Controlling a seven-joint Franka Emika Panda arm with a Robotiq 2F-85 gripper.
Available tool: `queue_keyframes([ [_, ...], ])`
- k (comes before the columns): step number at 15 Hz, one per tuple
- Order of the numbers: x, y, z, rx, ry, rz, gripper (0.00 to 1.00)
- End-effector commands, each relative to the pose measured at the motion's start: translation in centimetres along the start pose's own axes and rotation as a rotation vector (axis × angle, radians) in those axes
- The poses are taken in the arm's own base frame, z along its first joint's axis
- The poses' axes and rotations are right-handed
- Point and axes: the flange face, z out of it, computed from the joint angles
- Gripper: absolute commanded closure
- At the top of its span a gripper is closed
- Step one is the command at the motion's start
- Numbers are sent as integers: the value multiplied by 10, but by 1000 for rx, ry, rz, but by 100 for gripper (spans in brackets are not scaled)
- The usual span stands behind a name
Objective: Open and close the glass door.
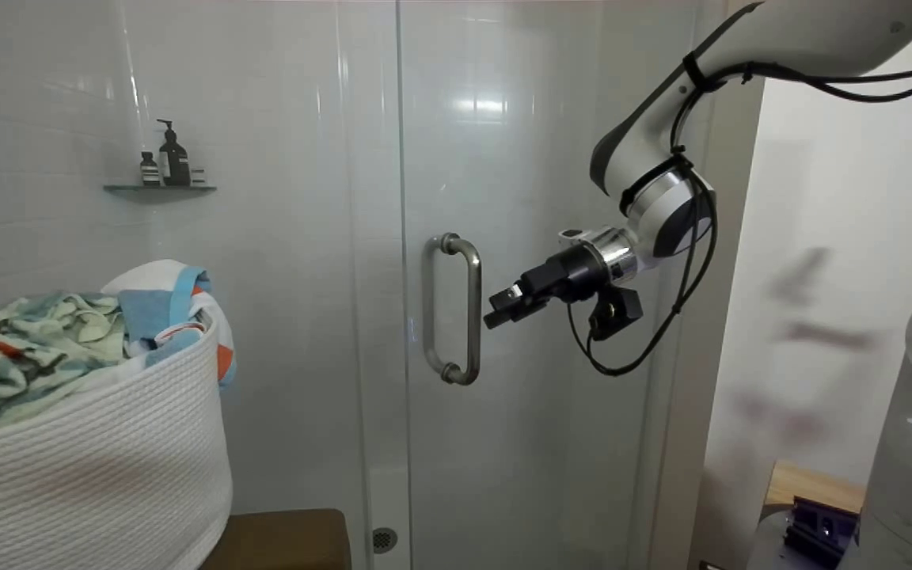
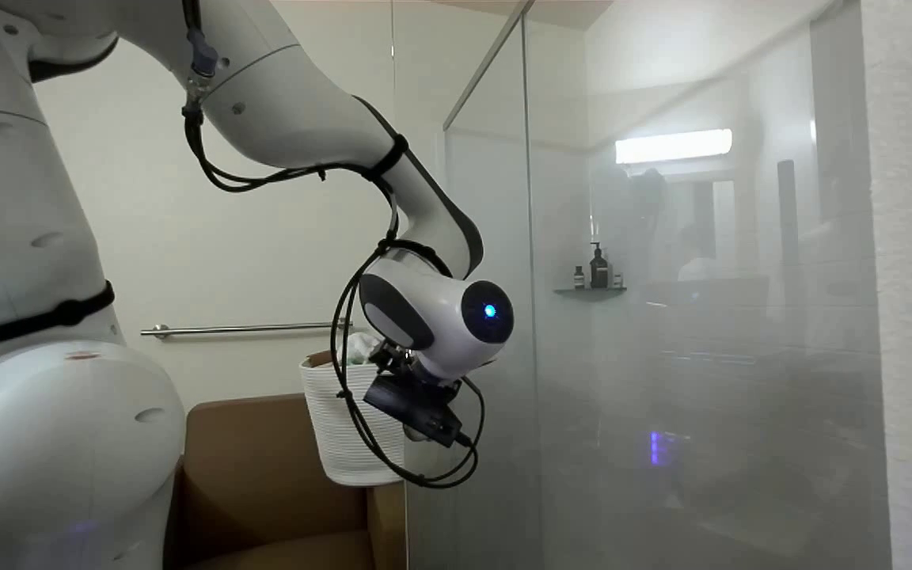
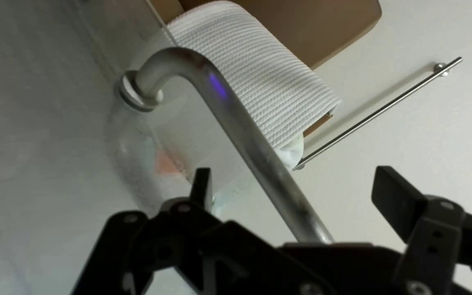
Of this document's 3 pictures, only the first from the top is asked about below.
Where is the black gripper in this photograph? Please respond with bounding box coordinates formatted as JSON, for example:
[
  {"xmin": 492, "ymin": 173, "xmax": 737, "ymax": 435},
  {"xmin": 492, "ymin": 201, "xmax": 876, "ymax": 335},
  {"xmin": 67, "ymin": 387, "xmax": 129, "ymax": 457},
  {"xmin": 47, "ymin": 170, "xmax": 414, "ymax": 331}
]
[{"xmin": 480, "ymin": 237, "xmax": 616, "ymax": 331}]

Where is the white orange cloth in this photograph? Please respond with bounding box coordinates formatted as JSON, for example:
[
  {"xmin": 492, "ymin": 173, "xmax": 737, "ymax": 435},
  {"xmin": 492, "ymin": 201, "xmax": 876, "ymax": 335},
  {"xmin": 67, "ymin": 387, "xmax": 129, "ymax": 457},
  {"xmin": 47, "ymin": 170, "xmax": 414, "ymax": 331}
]
[{"xmin": 186, "ymin": 287, "xmax": 240, "ymax": 391}]

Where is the frosted glass shower door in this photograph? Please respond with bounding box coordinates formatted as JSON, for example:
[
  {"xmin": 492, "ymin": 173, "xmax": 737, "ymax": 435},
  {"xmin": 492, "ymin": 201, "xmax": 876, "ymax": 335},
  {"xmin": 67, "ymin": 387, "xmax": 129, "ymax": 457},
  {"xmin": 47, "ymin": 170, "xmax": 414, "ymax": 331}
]
[{"xmin": 396, "ymin": 0, "xmax": 720, "ymax": 570}]

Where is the dark pump bottle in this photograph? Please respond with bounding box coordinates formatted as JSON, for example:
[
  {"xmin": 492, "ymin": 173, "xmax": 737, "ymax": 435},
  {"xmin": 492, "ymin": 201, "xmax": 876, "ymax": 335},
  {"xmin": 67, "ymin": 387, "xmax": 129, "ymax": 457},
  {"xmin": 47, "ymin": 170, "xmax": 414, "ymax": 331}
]
[{"xmin": 155, "ymin": 116, "xmax": 193, "ymax": 189}]

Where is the light wooden robot platform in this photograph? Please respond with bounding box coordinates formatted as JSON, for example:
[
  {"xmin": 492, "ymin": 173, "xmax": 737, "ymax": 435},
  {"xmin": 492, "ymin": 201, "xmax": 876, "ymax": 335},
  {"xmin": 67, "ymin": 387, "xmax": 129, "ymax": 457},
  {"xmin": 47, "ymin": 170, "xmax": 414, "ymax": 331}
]
[{"xmin": 760, "ymin": 459, "xmax": 868, "ymax": 519}]

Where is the purple black device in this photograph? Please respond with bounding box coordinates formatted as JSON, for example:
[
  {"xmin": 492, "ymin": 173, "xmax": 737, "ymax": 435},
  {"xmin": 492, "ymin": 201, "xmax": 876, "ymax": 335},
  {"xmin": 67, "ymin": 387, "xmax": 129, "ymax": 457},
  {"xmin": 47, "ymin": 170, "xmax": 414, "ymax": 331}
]
[{"xmin": 780, "ymin": 494, "xmax": 863, "ymax": 563}]

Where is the green patterned cloth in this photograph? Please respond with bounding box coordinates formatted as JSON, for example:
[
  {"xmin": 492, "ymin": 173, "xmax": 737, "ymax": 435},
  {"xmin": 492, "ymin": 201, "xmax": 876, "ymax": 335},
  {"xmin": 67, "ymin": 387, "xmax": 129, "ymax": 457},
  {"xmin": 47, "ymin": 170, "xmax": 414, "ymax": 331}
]
[{"xmin": 0, "ymin": 292, "xmax": 133, "ymax": 437}]

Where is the white folded towel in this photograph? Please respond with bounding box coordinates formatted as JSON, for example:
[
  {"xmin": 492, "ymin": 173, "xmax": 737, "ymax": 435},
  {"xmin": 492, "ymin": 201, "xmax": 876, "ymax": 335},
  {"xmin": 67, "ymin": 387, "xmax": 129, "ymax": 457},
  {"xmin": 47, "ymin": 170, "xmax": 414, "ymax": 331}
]
[{"xmin": 103, "ymin": 257, "xmax": 202, "ymax": 302}]

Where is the metal door handle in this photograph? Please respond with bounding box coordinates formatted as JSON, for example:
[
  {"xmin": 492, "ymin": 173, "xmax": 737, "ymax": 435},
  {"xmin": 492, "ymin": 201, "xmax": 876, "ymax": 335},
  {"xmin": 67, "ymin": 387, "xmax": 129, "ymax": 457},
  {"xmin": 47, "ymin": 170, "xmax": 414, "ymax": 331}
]
[{"xmin": 418, "ymin": 231, "xmax": 487, "ymax": 388}]

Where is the glass corner shower shelf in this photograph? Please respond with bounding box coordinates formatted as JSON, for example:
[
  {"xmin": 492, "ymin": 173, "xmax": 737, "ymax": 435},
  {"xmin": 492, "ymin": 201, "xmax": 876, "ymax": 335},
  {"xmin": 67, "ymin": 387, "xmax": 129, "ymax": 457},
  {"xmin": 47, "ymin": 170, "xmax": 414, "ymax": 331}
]
[{"xmin": 103, "ymin": 180, "xmax": 221, "ymax": 205}]

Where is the white woven laundry basket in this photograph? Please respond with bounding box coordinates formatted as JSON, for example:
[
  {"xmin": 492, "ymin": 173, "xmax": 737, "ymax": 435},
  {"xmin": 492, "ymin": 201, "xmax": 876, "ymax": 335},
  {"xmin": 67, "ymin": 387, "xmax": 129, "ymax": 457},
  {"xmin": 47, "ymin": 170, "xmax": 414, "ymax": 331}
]
[{"xmin": 0, "ymin": 257, "xmax": 240, "ymax": 570}]

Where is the small dark bottle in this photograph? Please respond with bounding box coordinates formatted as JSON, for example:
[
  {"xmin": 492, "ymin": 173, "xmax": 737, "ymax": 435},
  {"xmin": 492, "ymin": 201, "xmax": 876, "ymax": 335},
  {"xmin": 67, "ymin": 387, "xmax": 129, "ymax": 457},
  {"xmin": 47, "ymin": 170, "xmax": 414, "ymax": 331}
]
[{"xmin": 137, "ymin": 148, "xmax": 166, "ymax": 189}]

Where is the blue cloth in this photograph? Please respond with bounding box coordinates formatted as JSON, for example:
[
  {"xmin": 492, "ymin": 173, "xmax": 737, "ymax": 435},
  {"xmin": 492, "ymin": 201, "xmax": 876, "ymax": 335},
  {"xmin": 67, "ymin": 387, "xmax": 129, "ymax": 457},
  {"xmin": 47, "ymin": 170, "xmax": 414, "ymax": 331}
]
[{"xmin": 113, "ymin": 262, "xmax": 216, "ymax": 369}]

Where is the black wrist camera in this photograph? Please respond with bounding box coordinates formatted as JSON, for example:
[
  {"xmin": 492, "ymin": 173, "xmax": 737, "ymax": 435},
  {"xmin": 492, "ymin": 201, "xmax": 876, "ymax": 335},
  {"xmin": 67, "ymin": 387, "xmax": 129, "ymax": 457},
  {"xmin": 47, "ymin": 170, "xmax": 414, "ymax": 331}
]
[{"xmin": 585, "ymin": 283, "xmax": 650, "ymax": 344}]

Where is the fixed glass shower panel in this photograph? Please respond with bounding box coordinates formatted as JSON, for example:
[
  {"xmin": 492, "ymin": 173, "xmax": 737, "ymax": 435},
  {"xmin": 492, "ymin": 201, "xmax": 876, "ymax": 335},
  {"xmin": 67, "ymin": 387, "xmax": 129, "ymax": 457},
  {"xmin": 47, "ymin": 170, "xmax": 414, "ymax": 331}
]
[{"xmin": 118, "ymin": 0, "xmax": 373, "ymax": 519}]

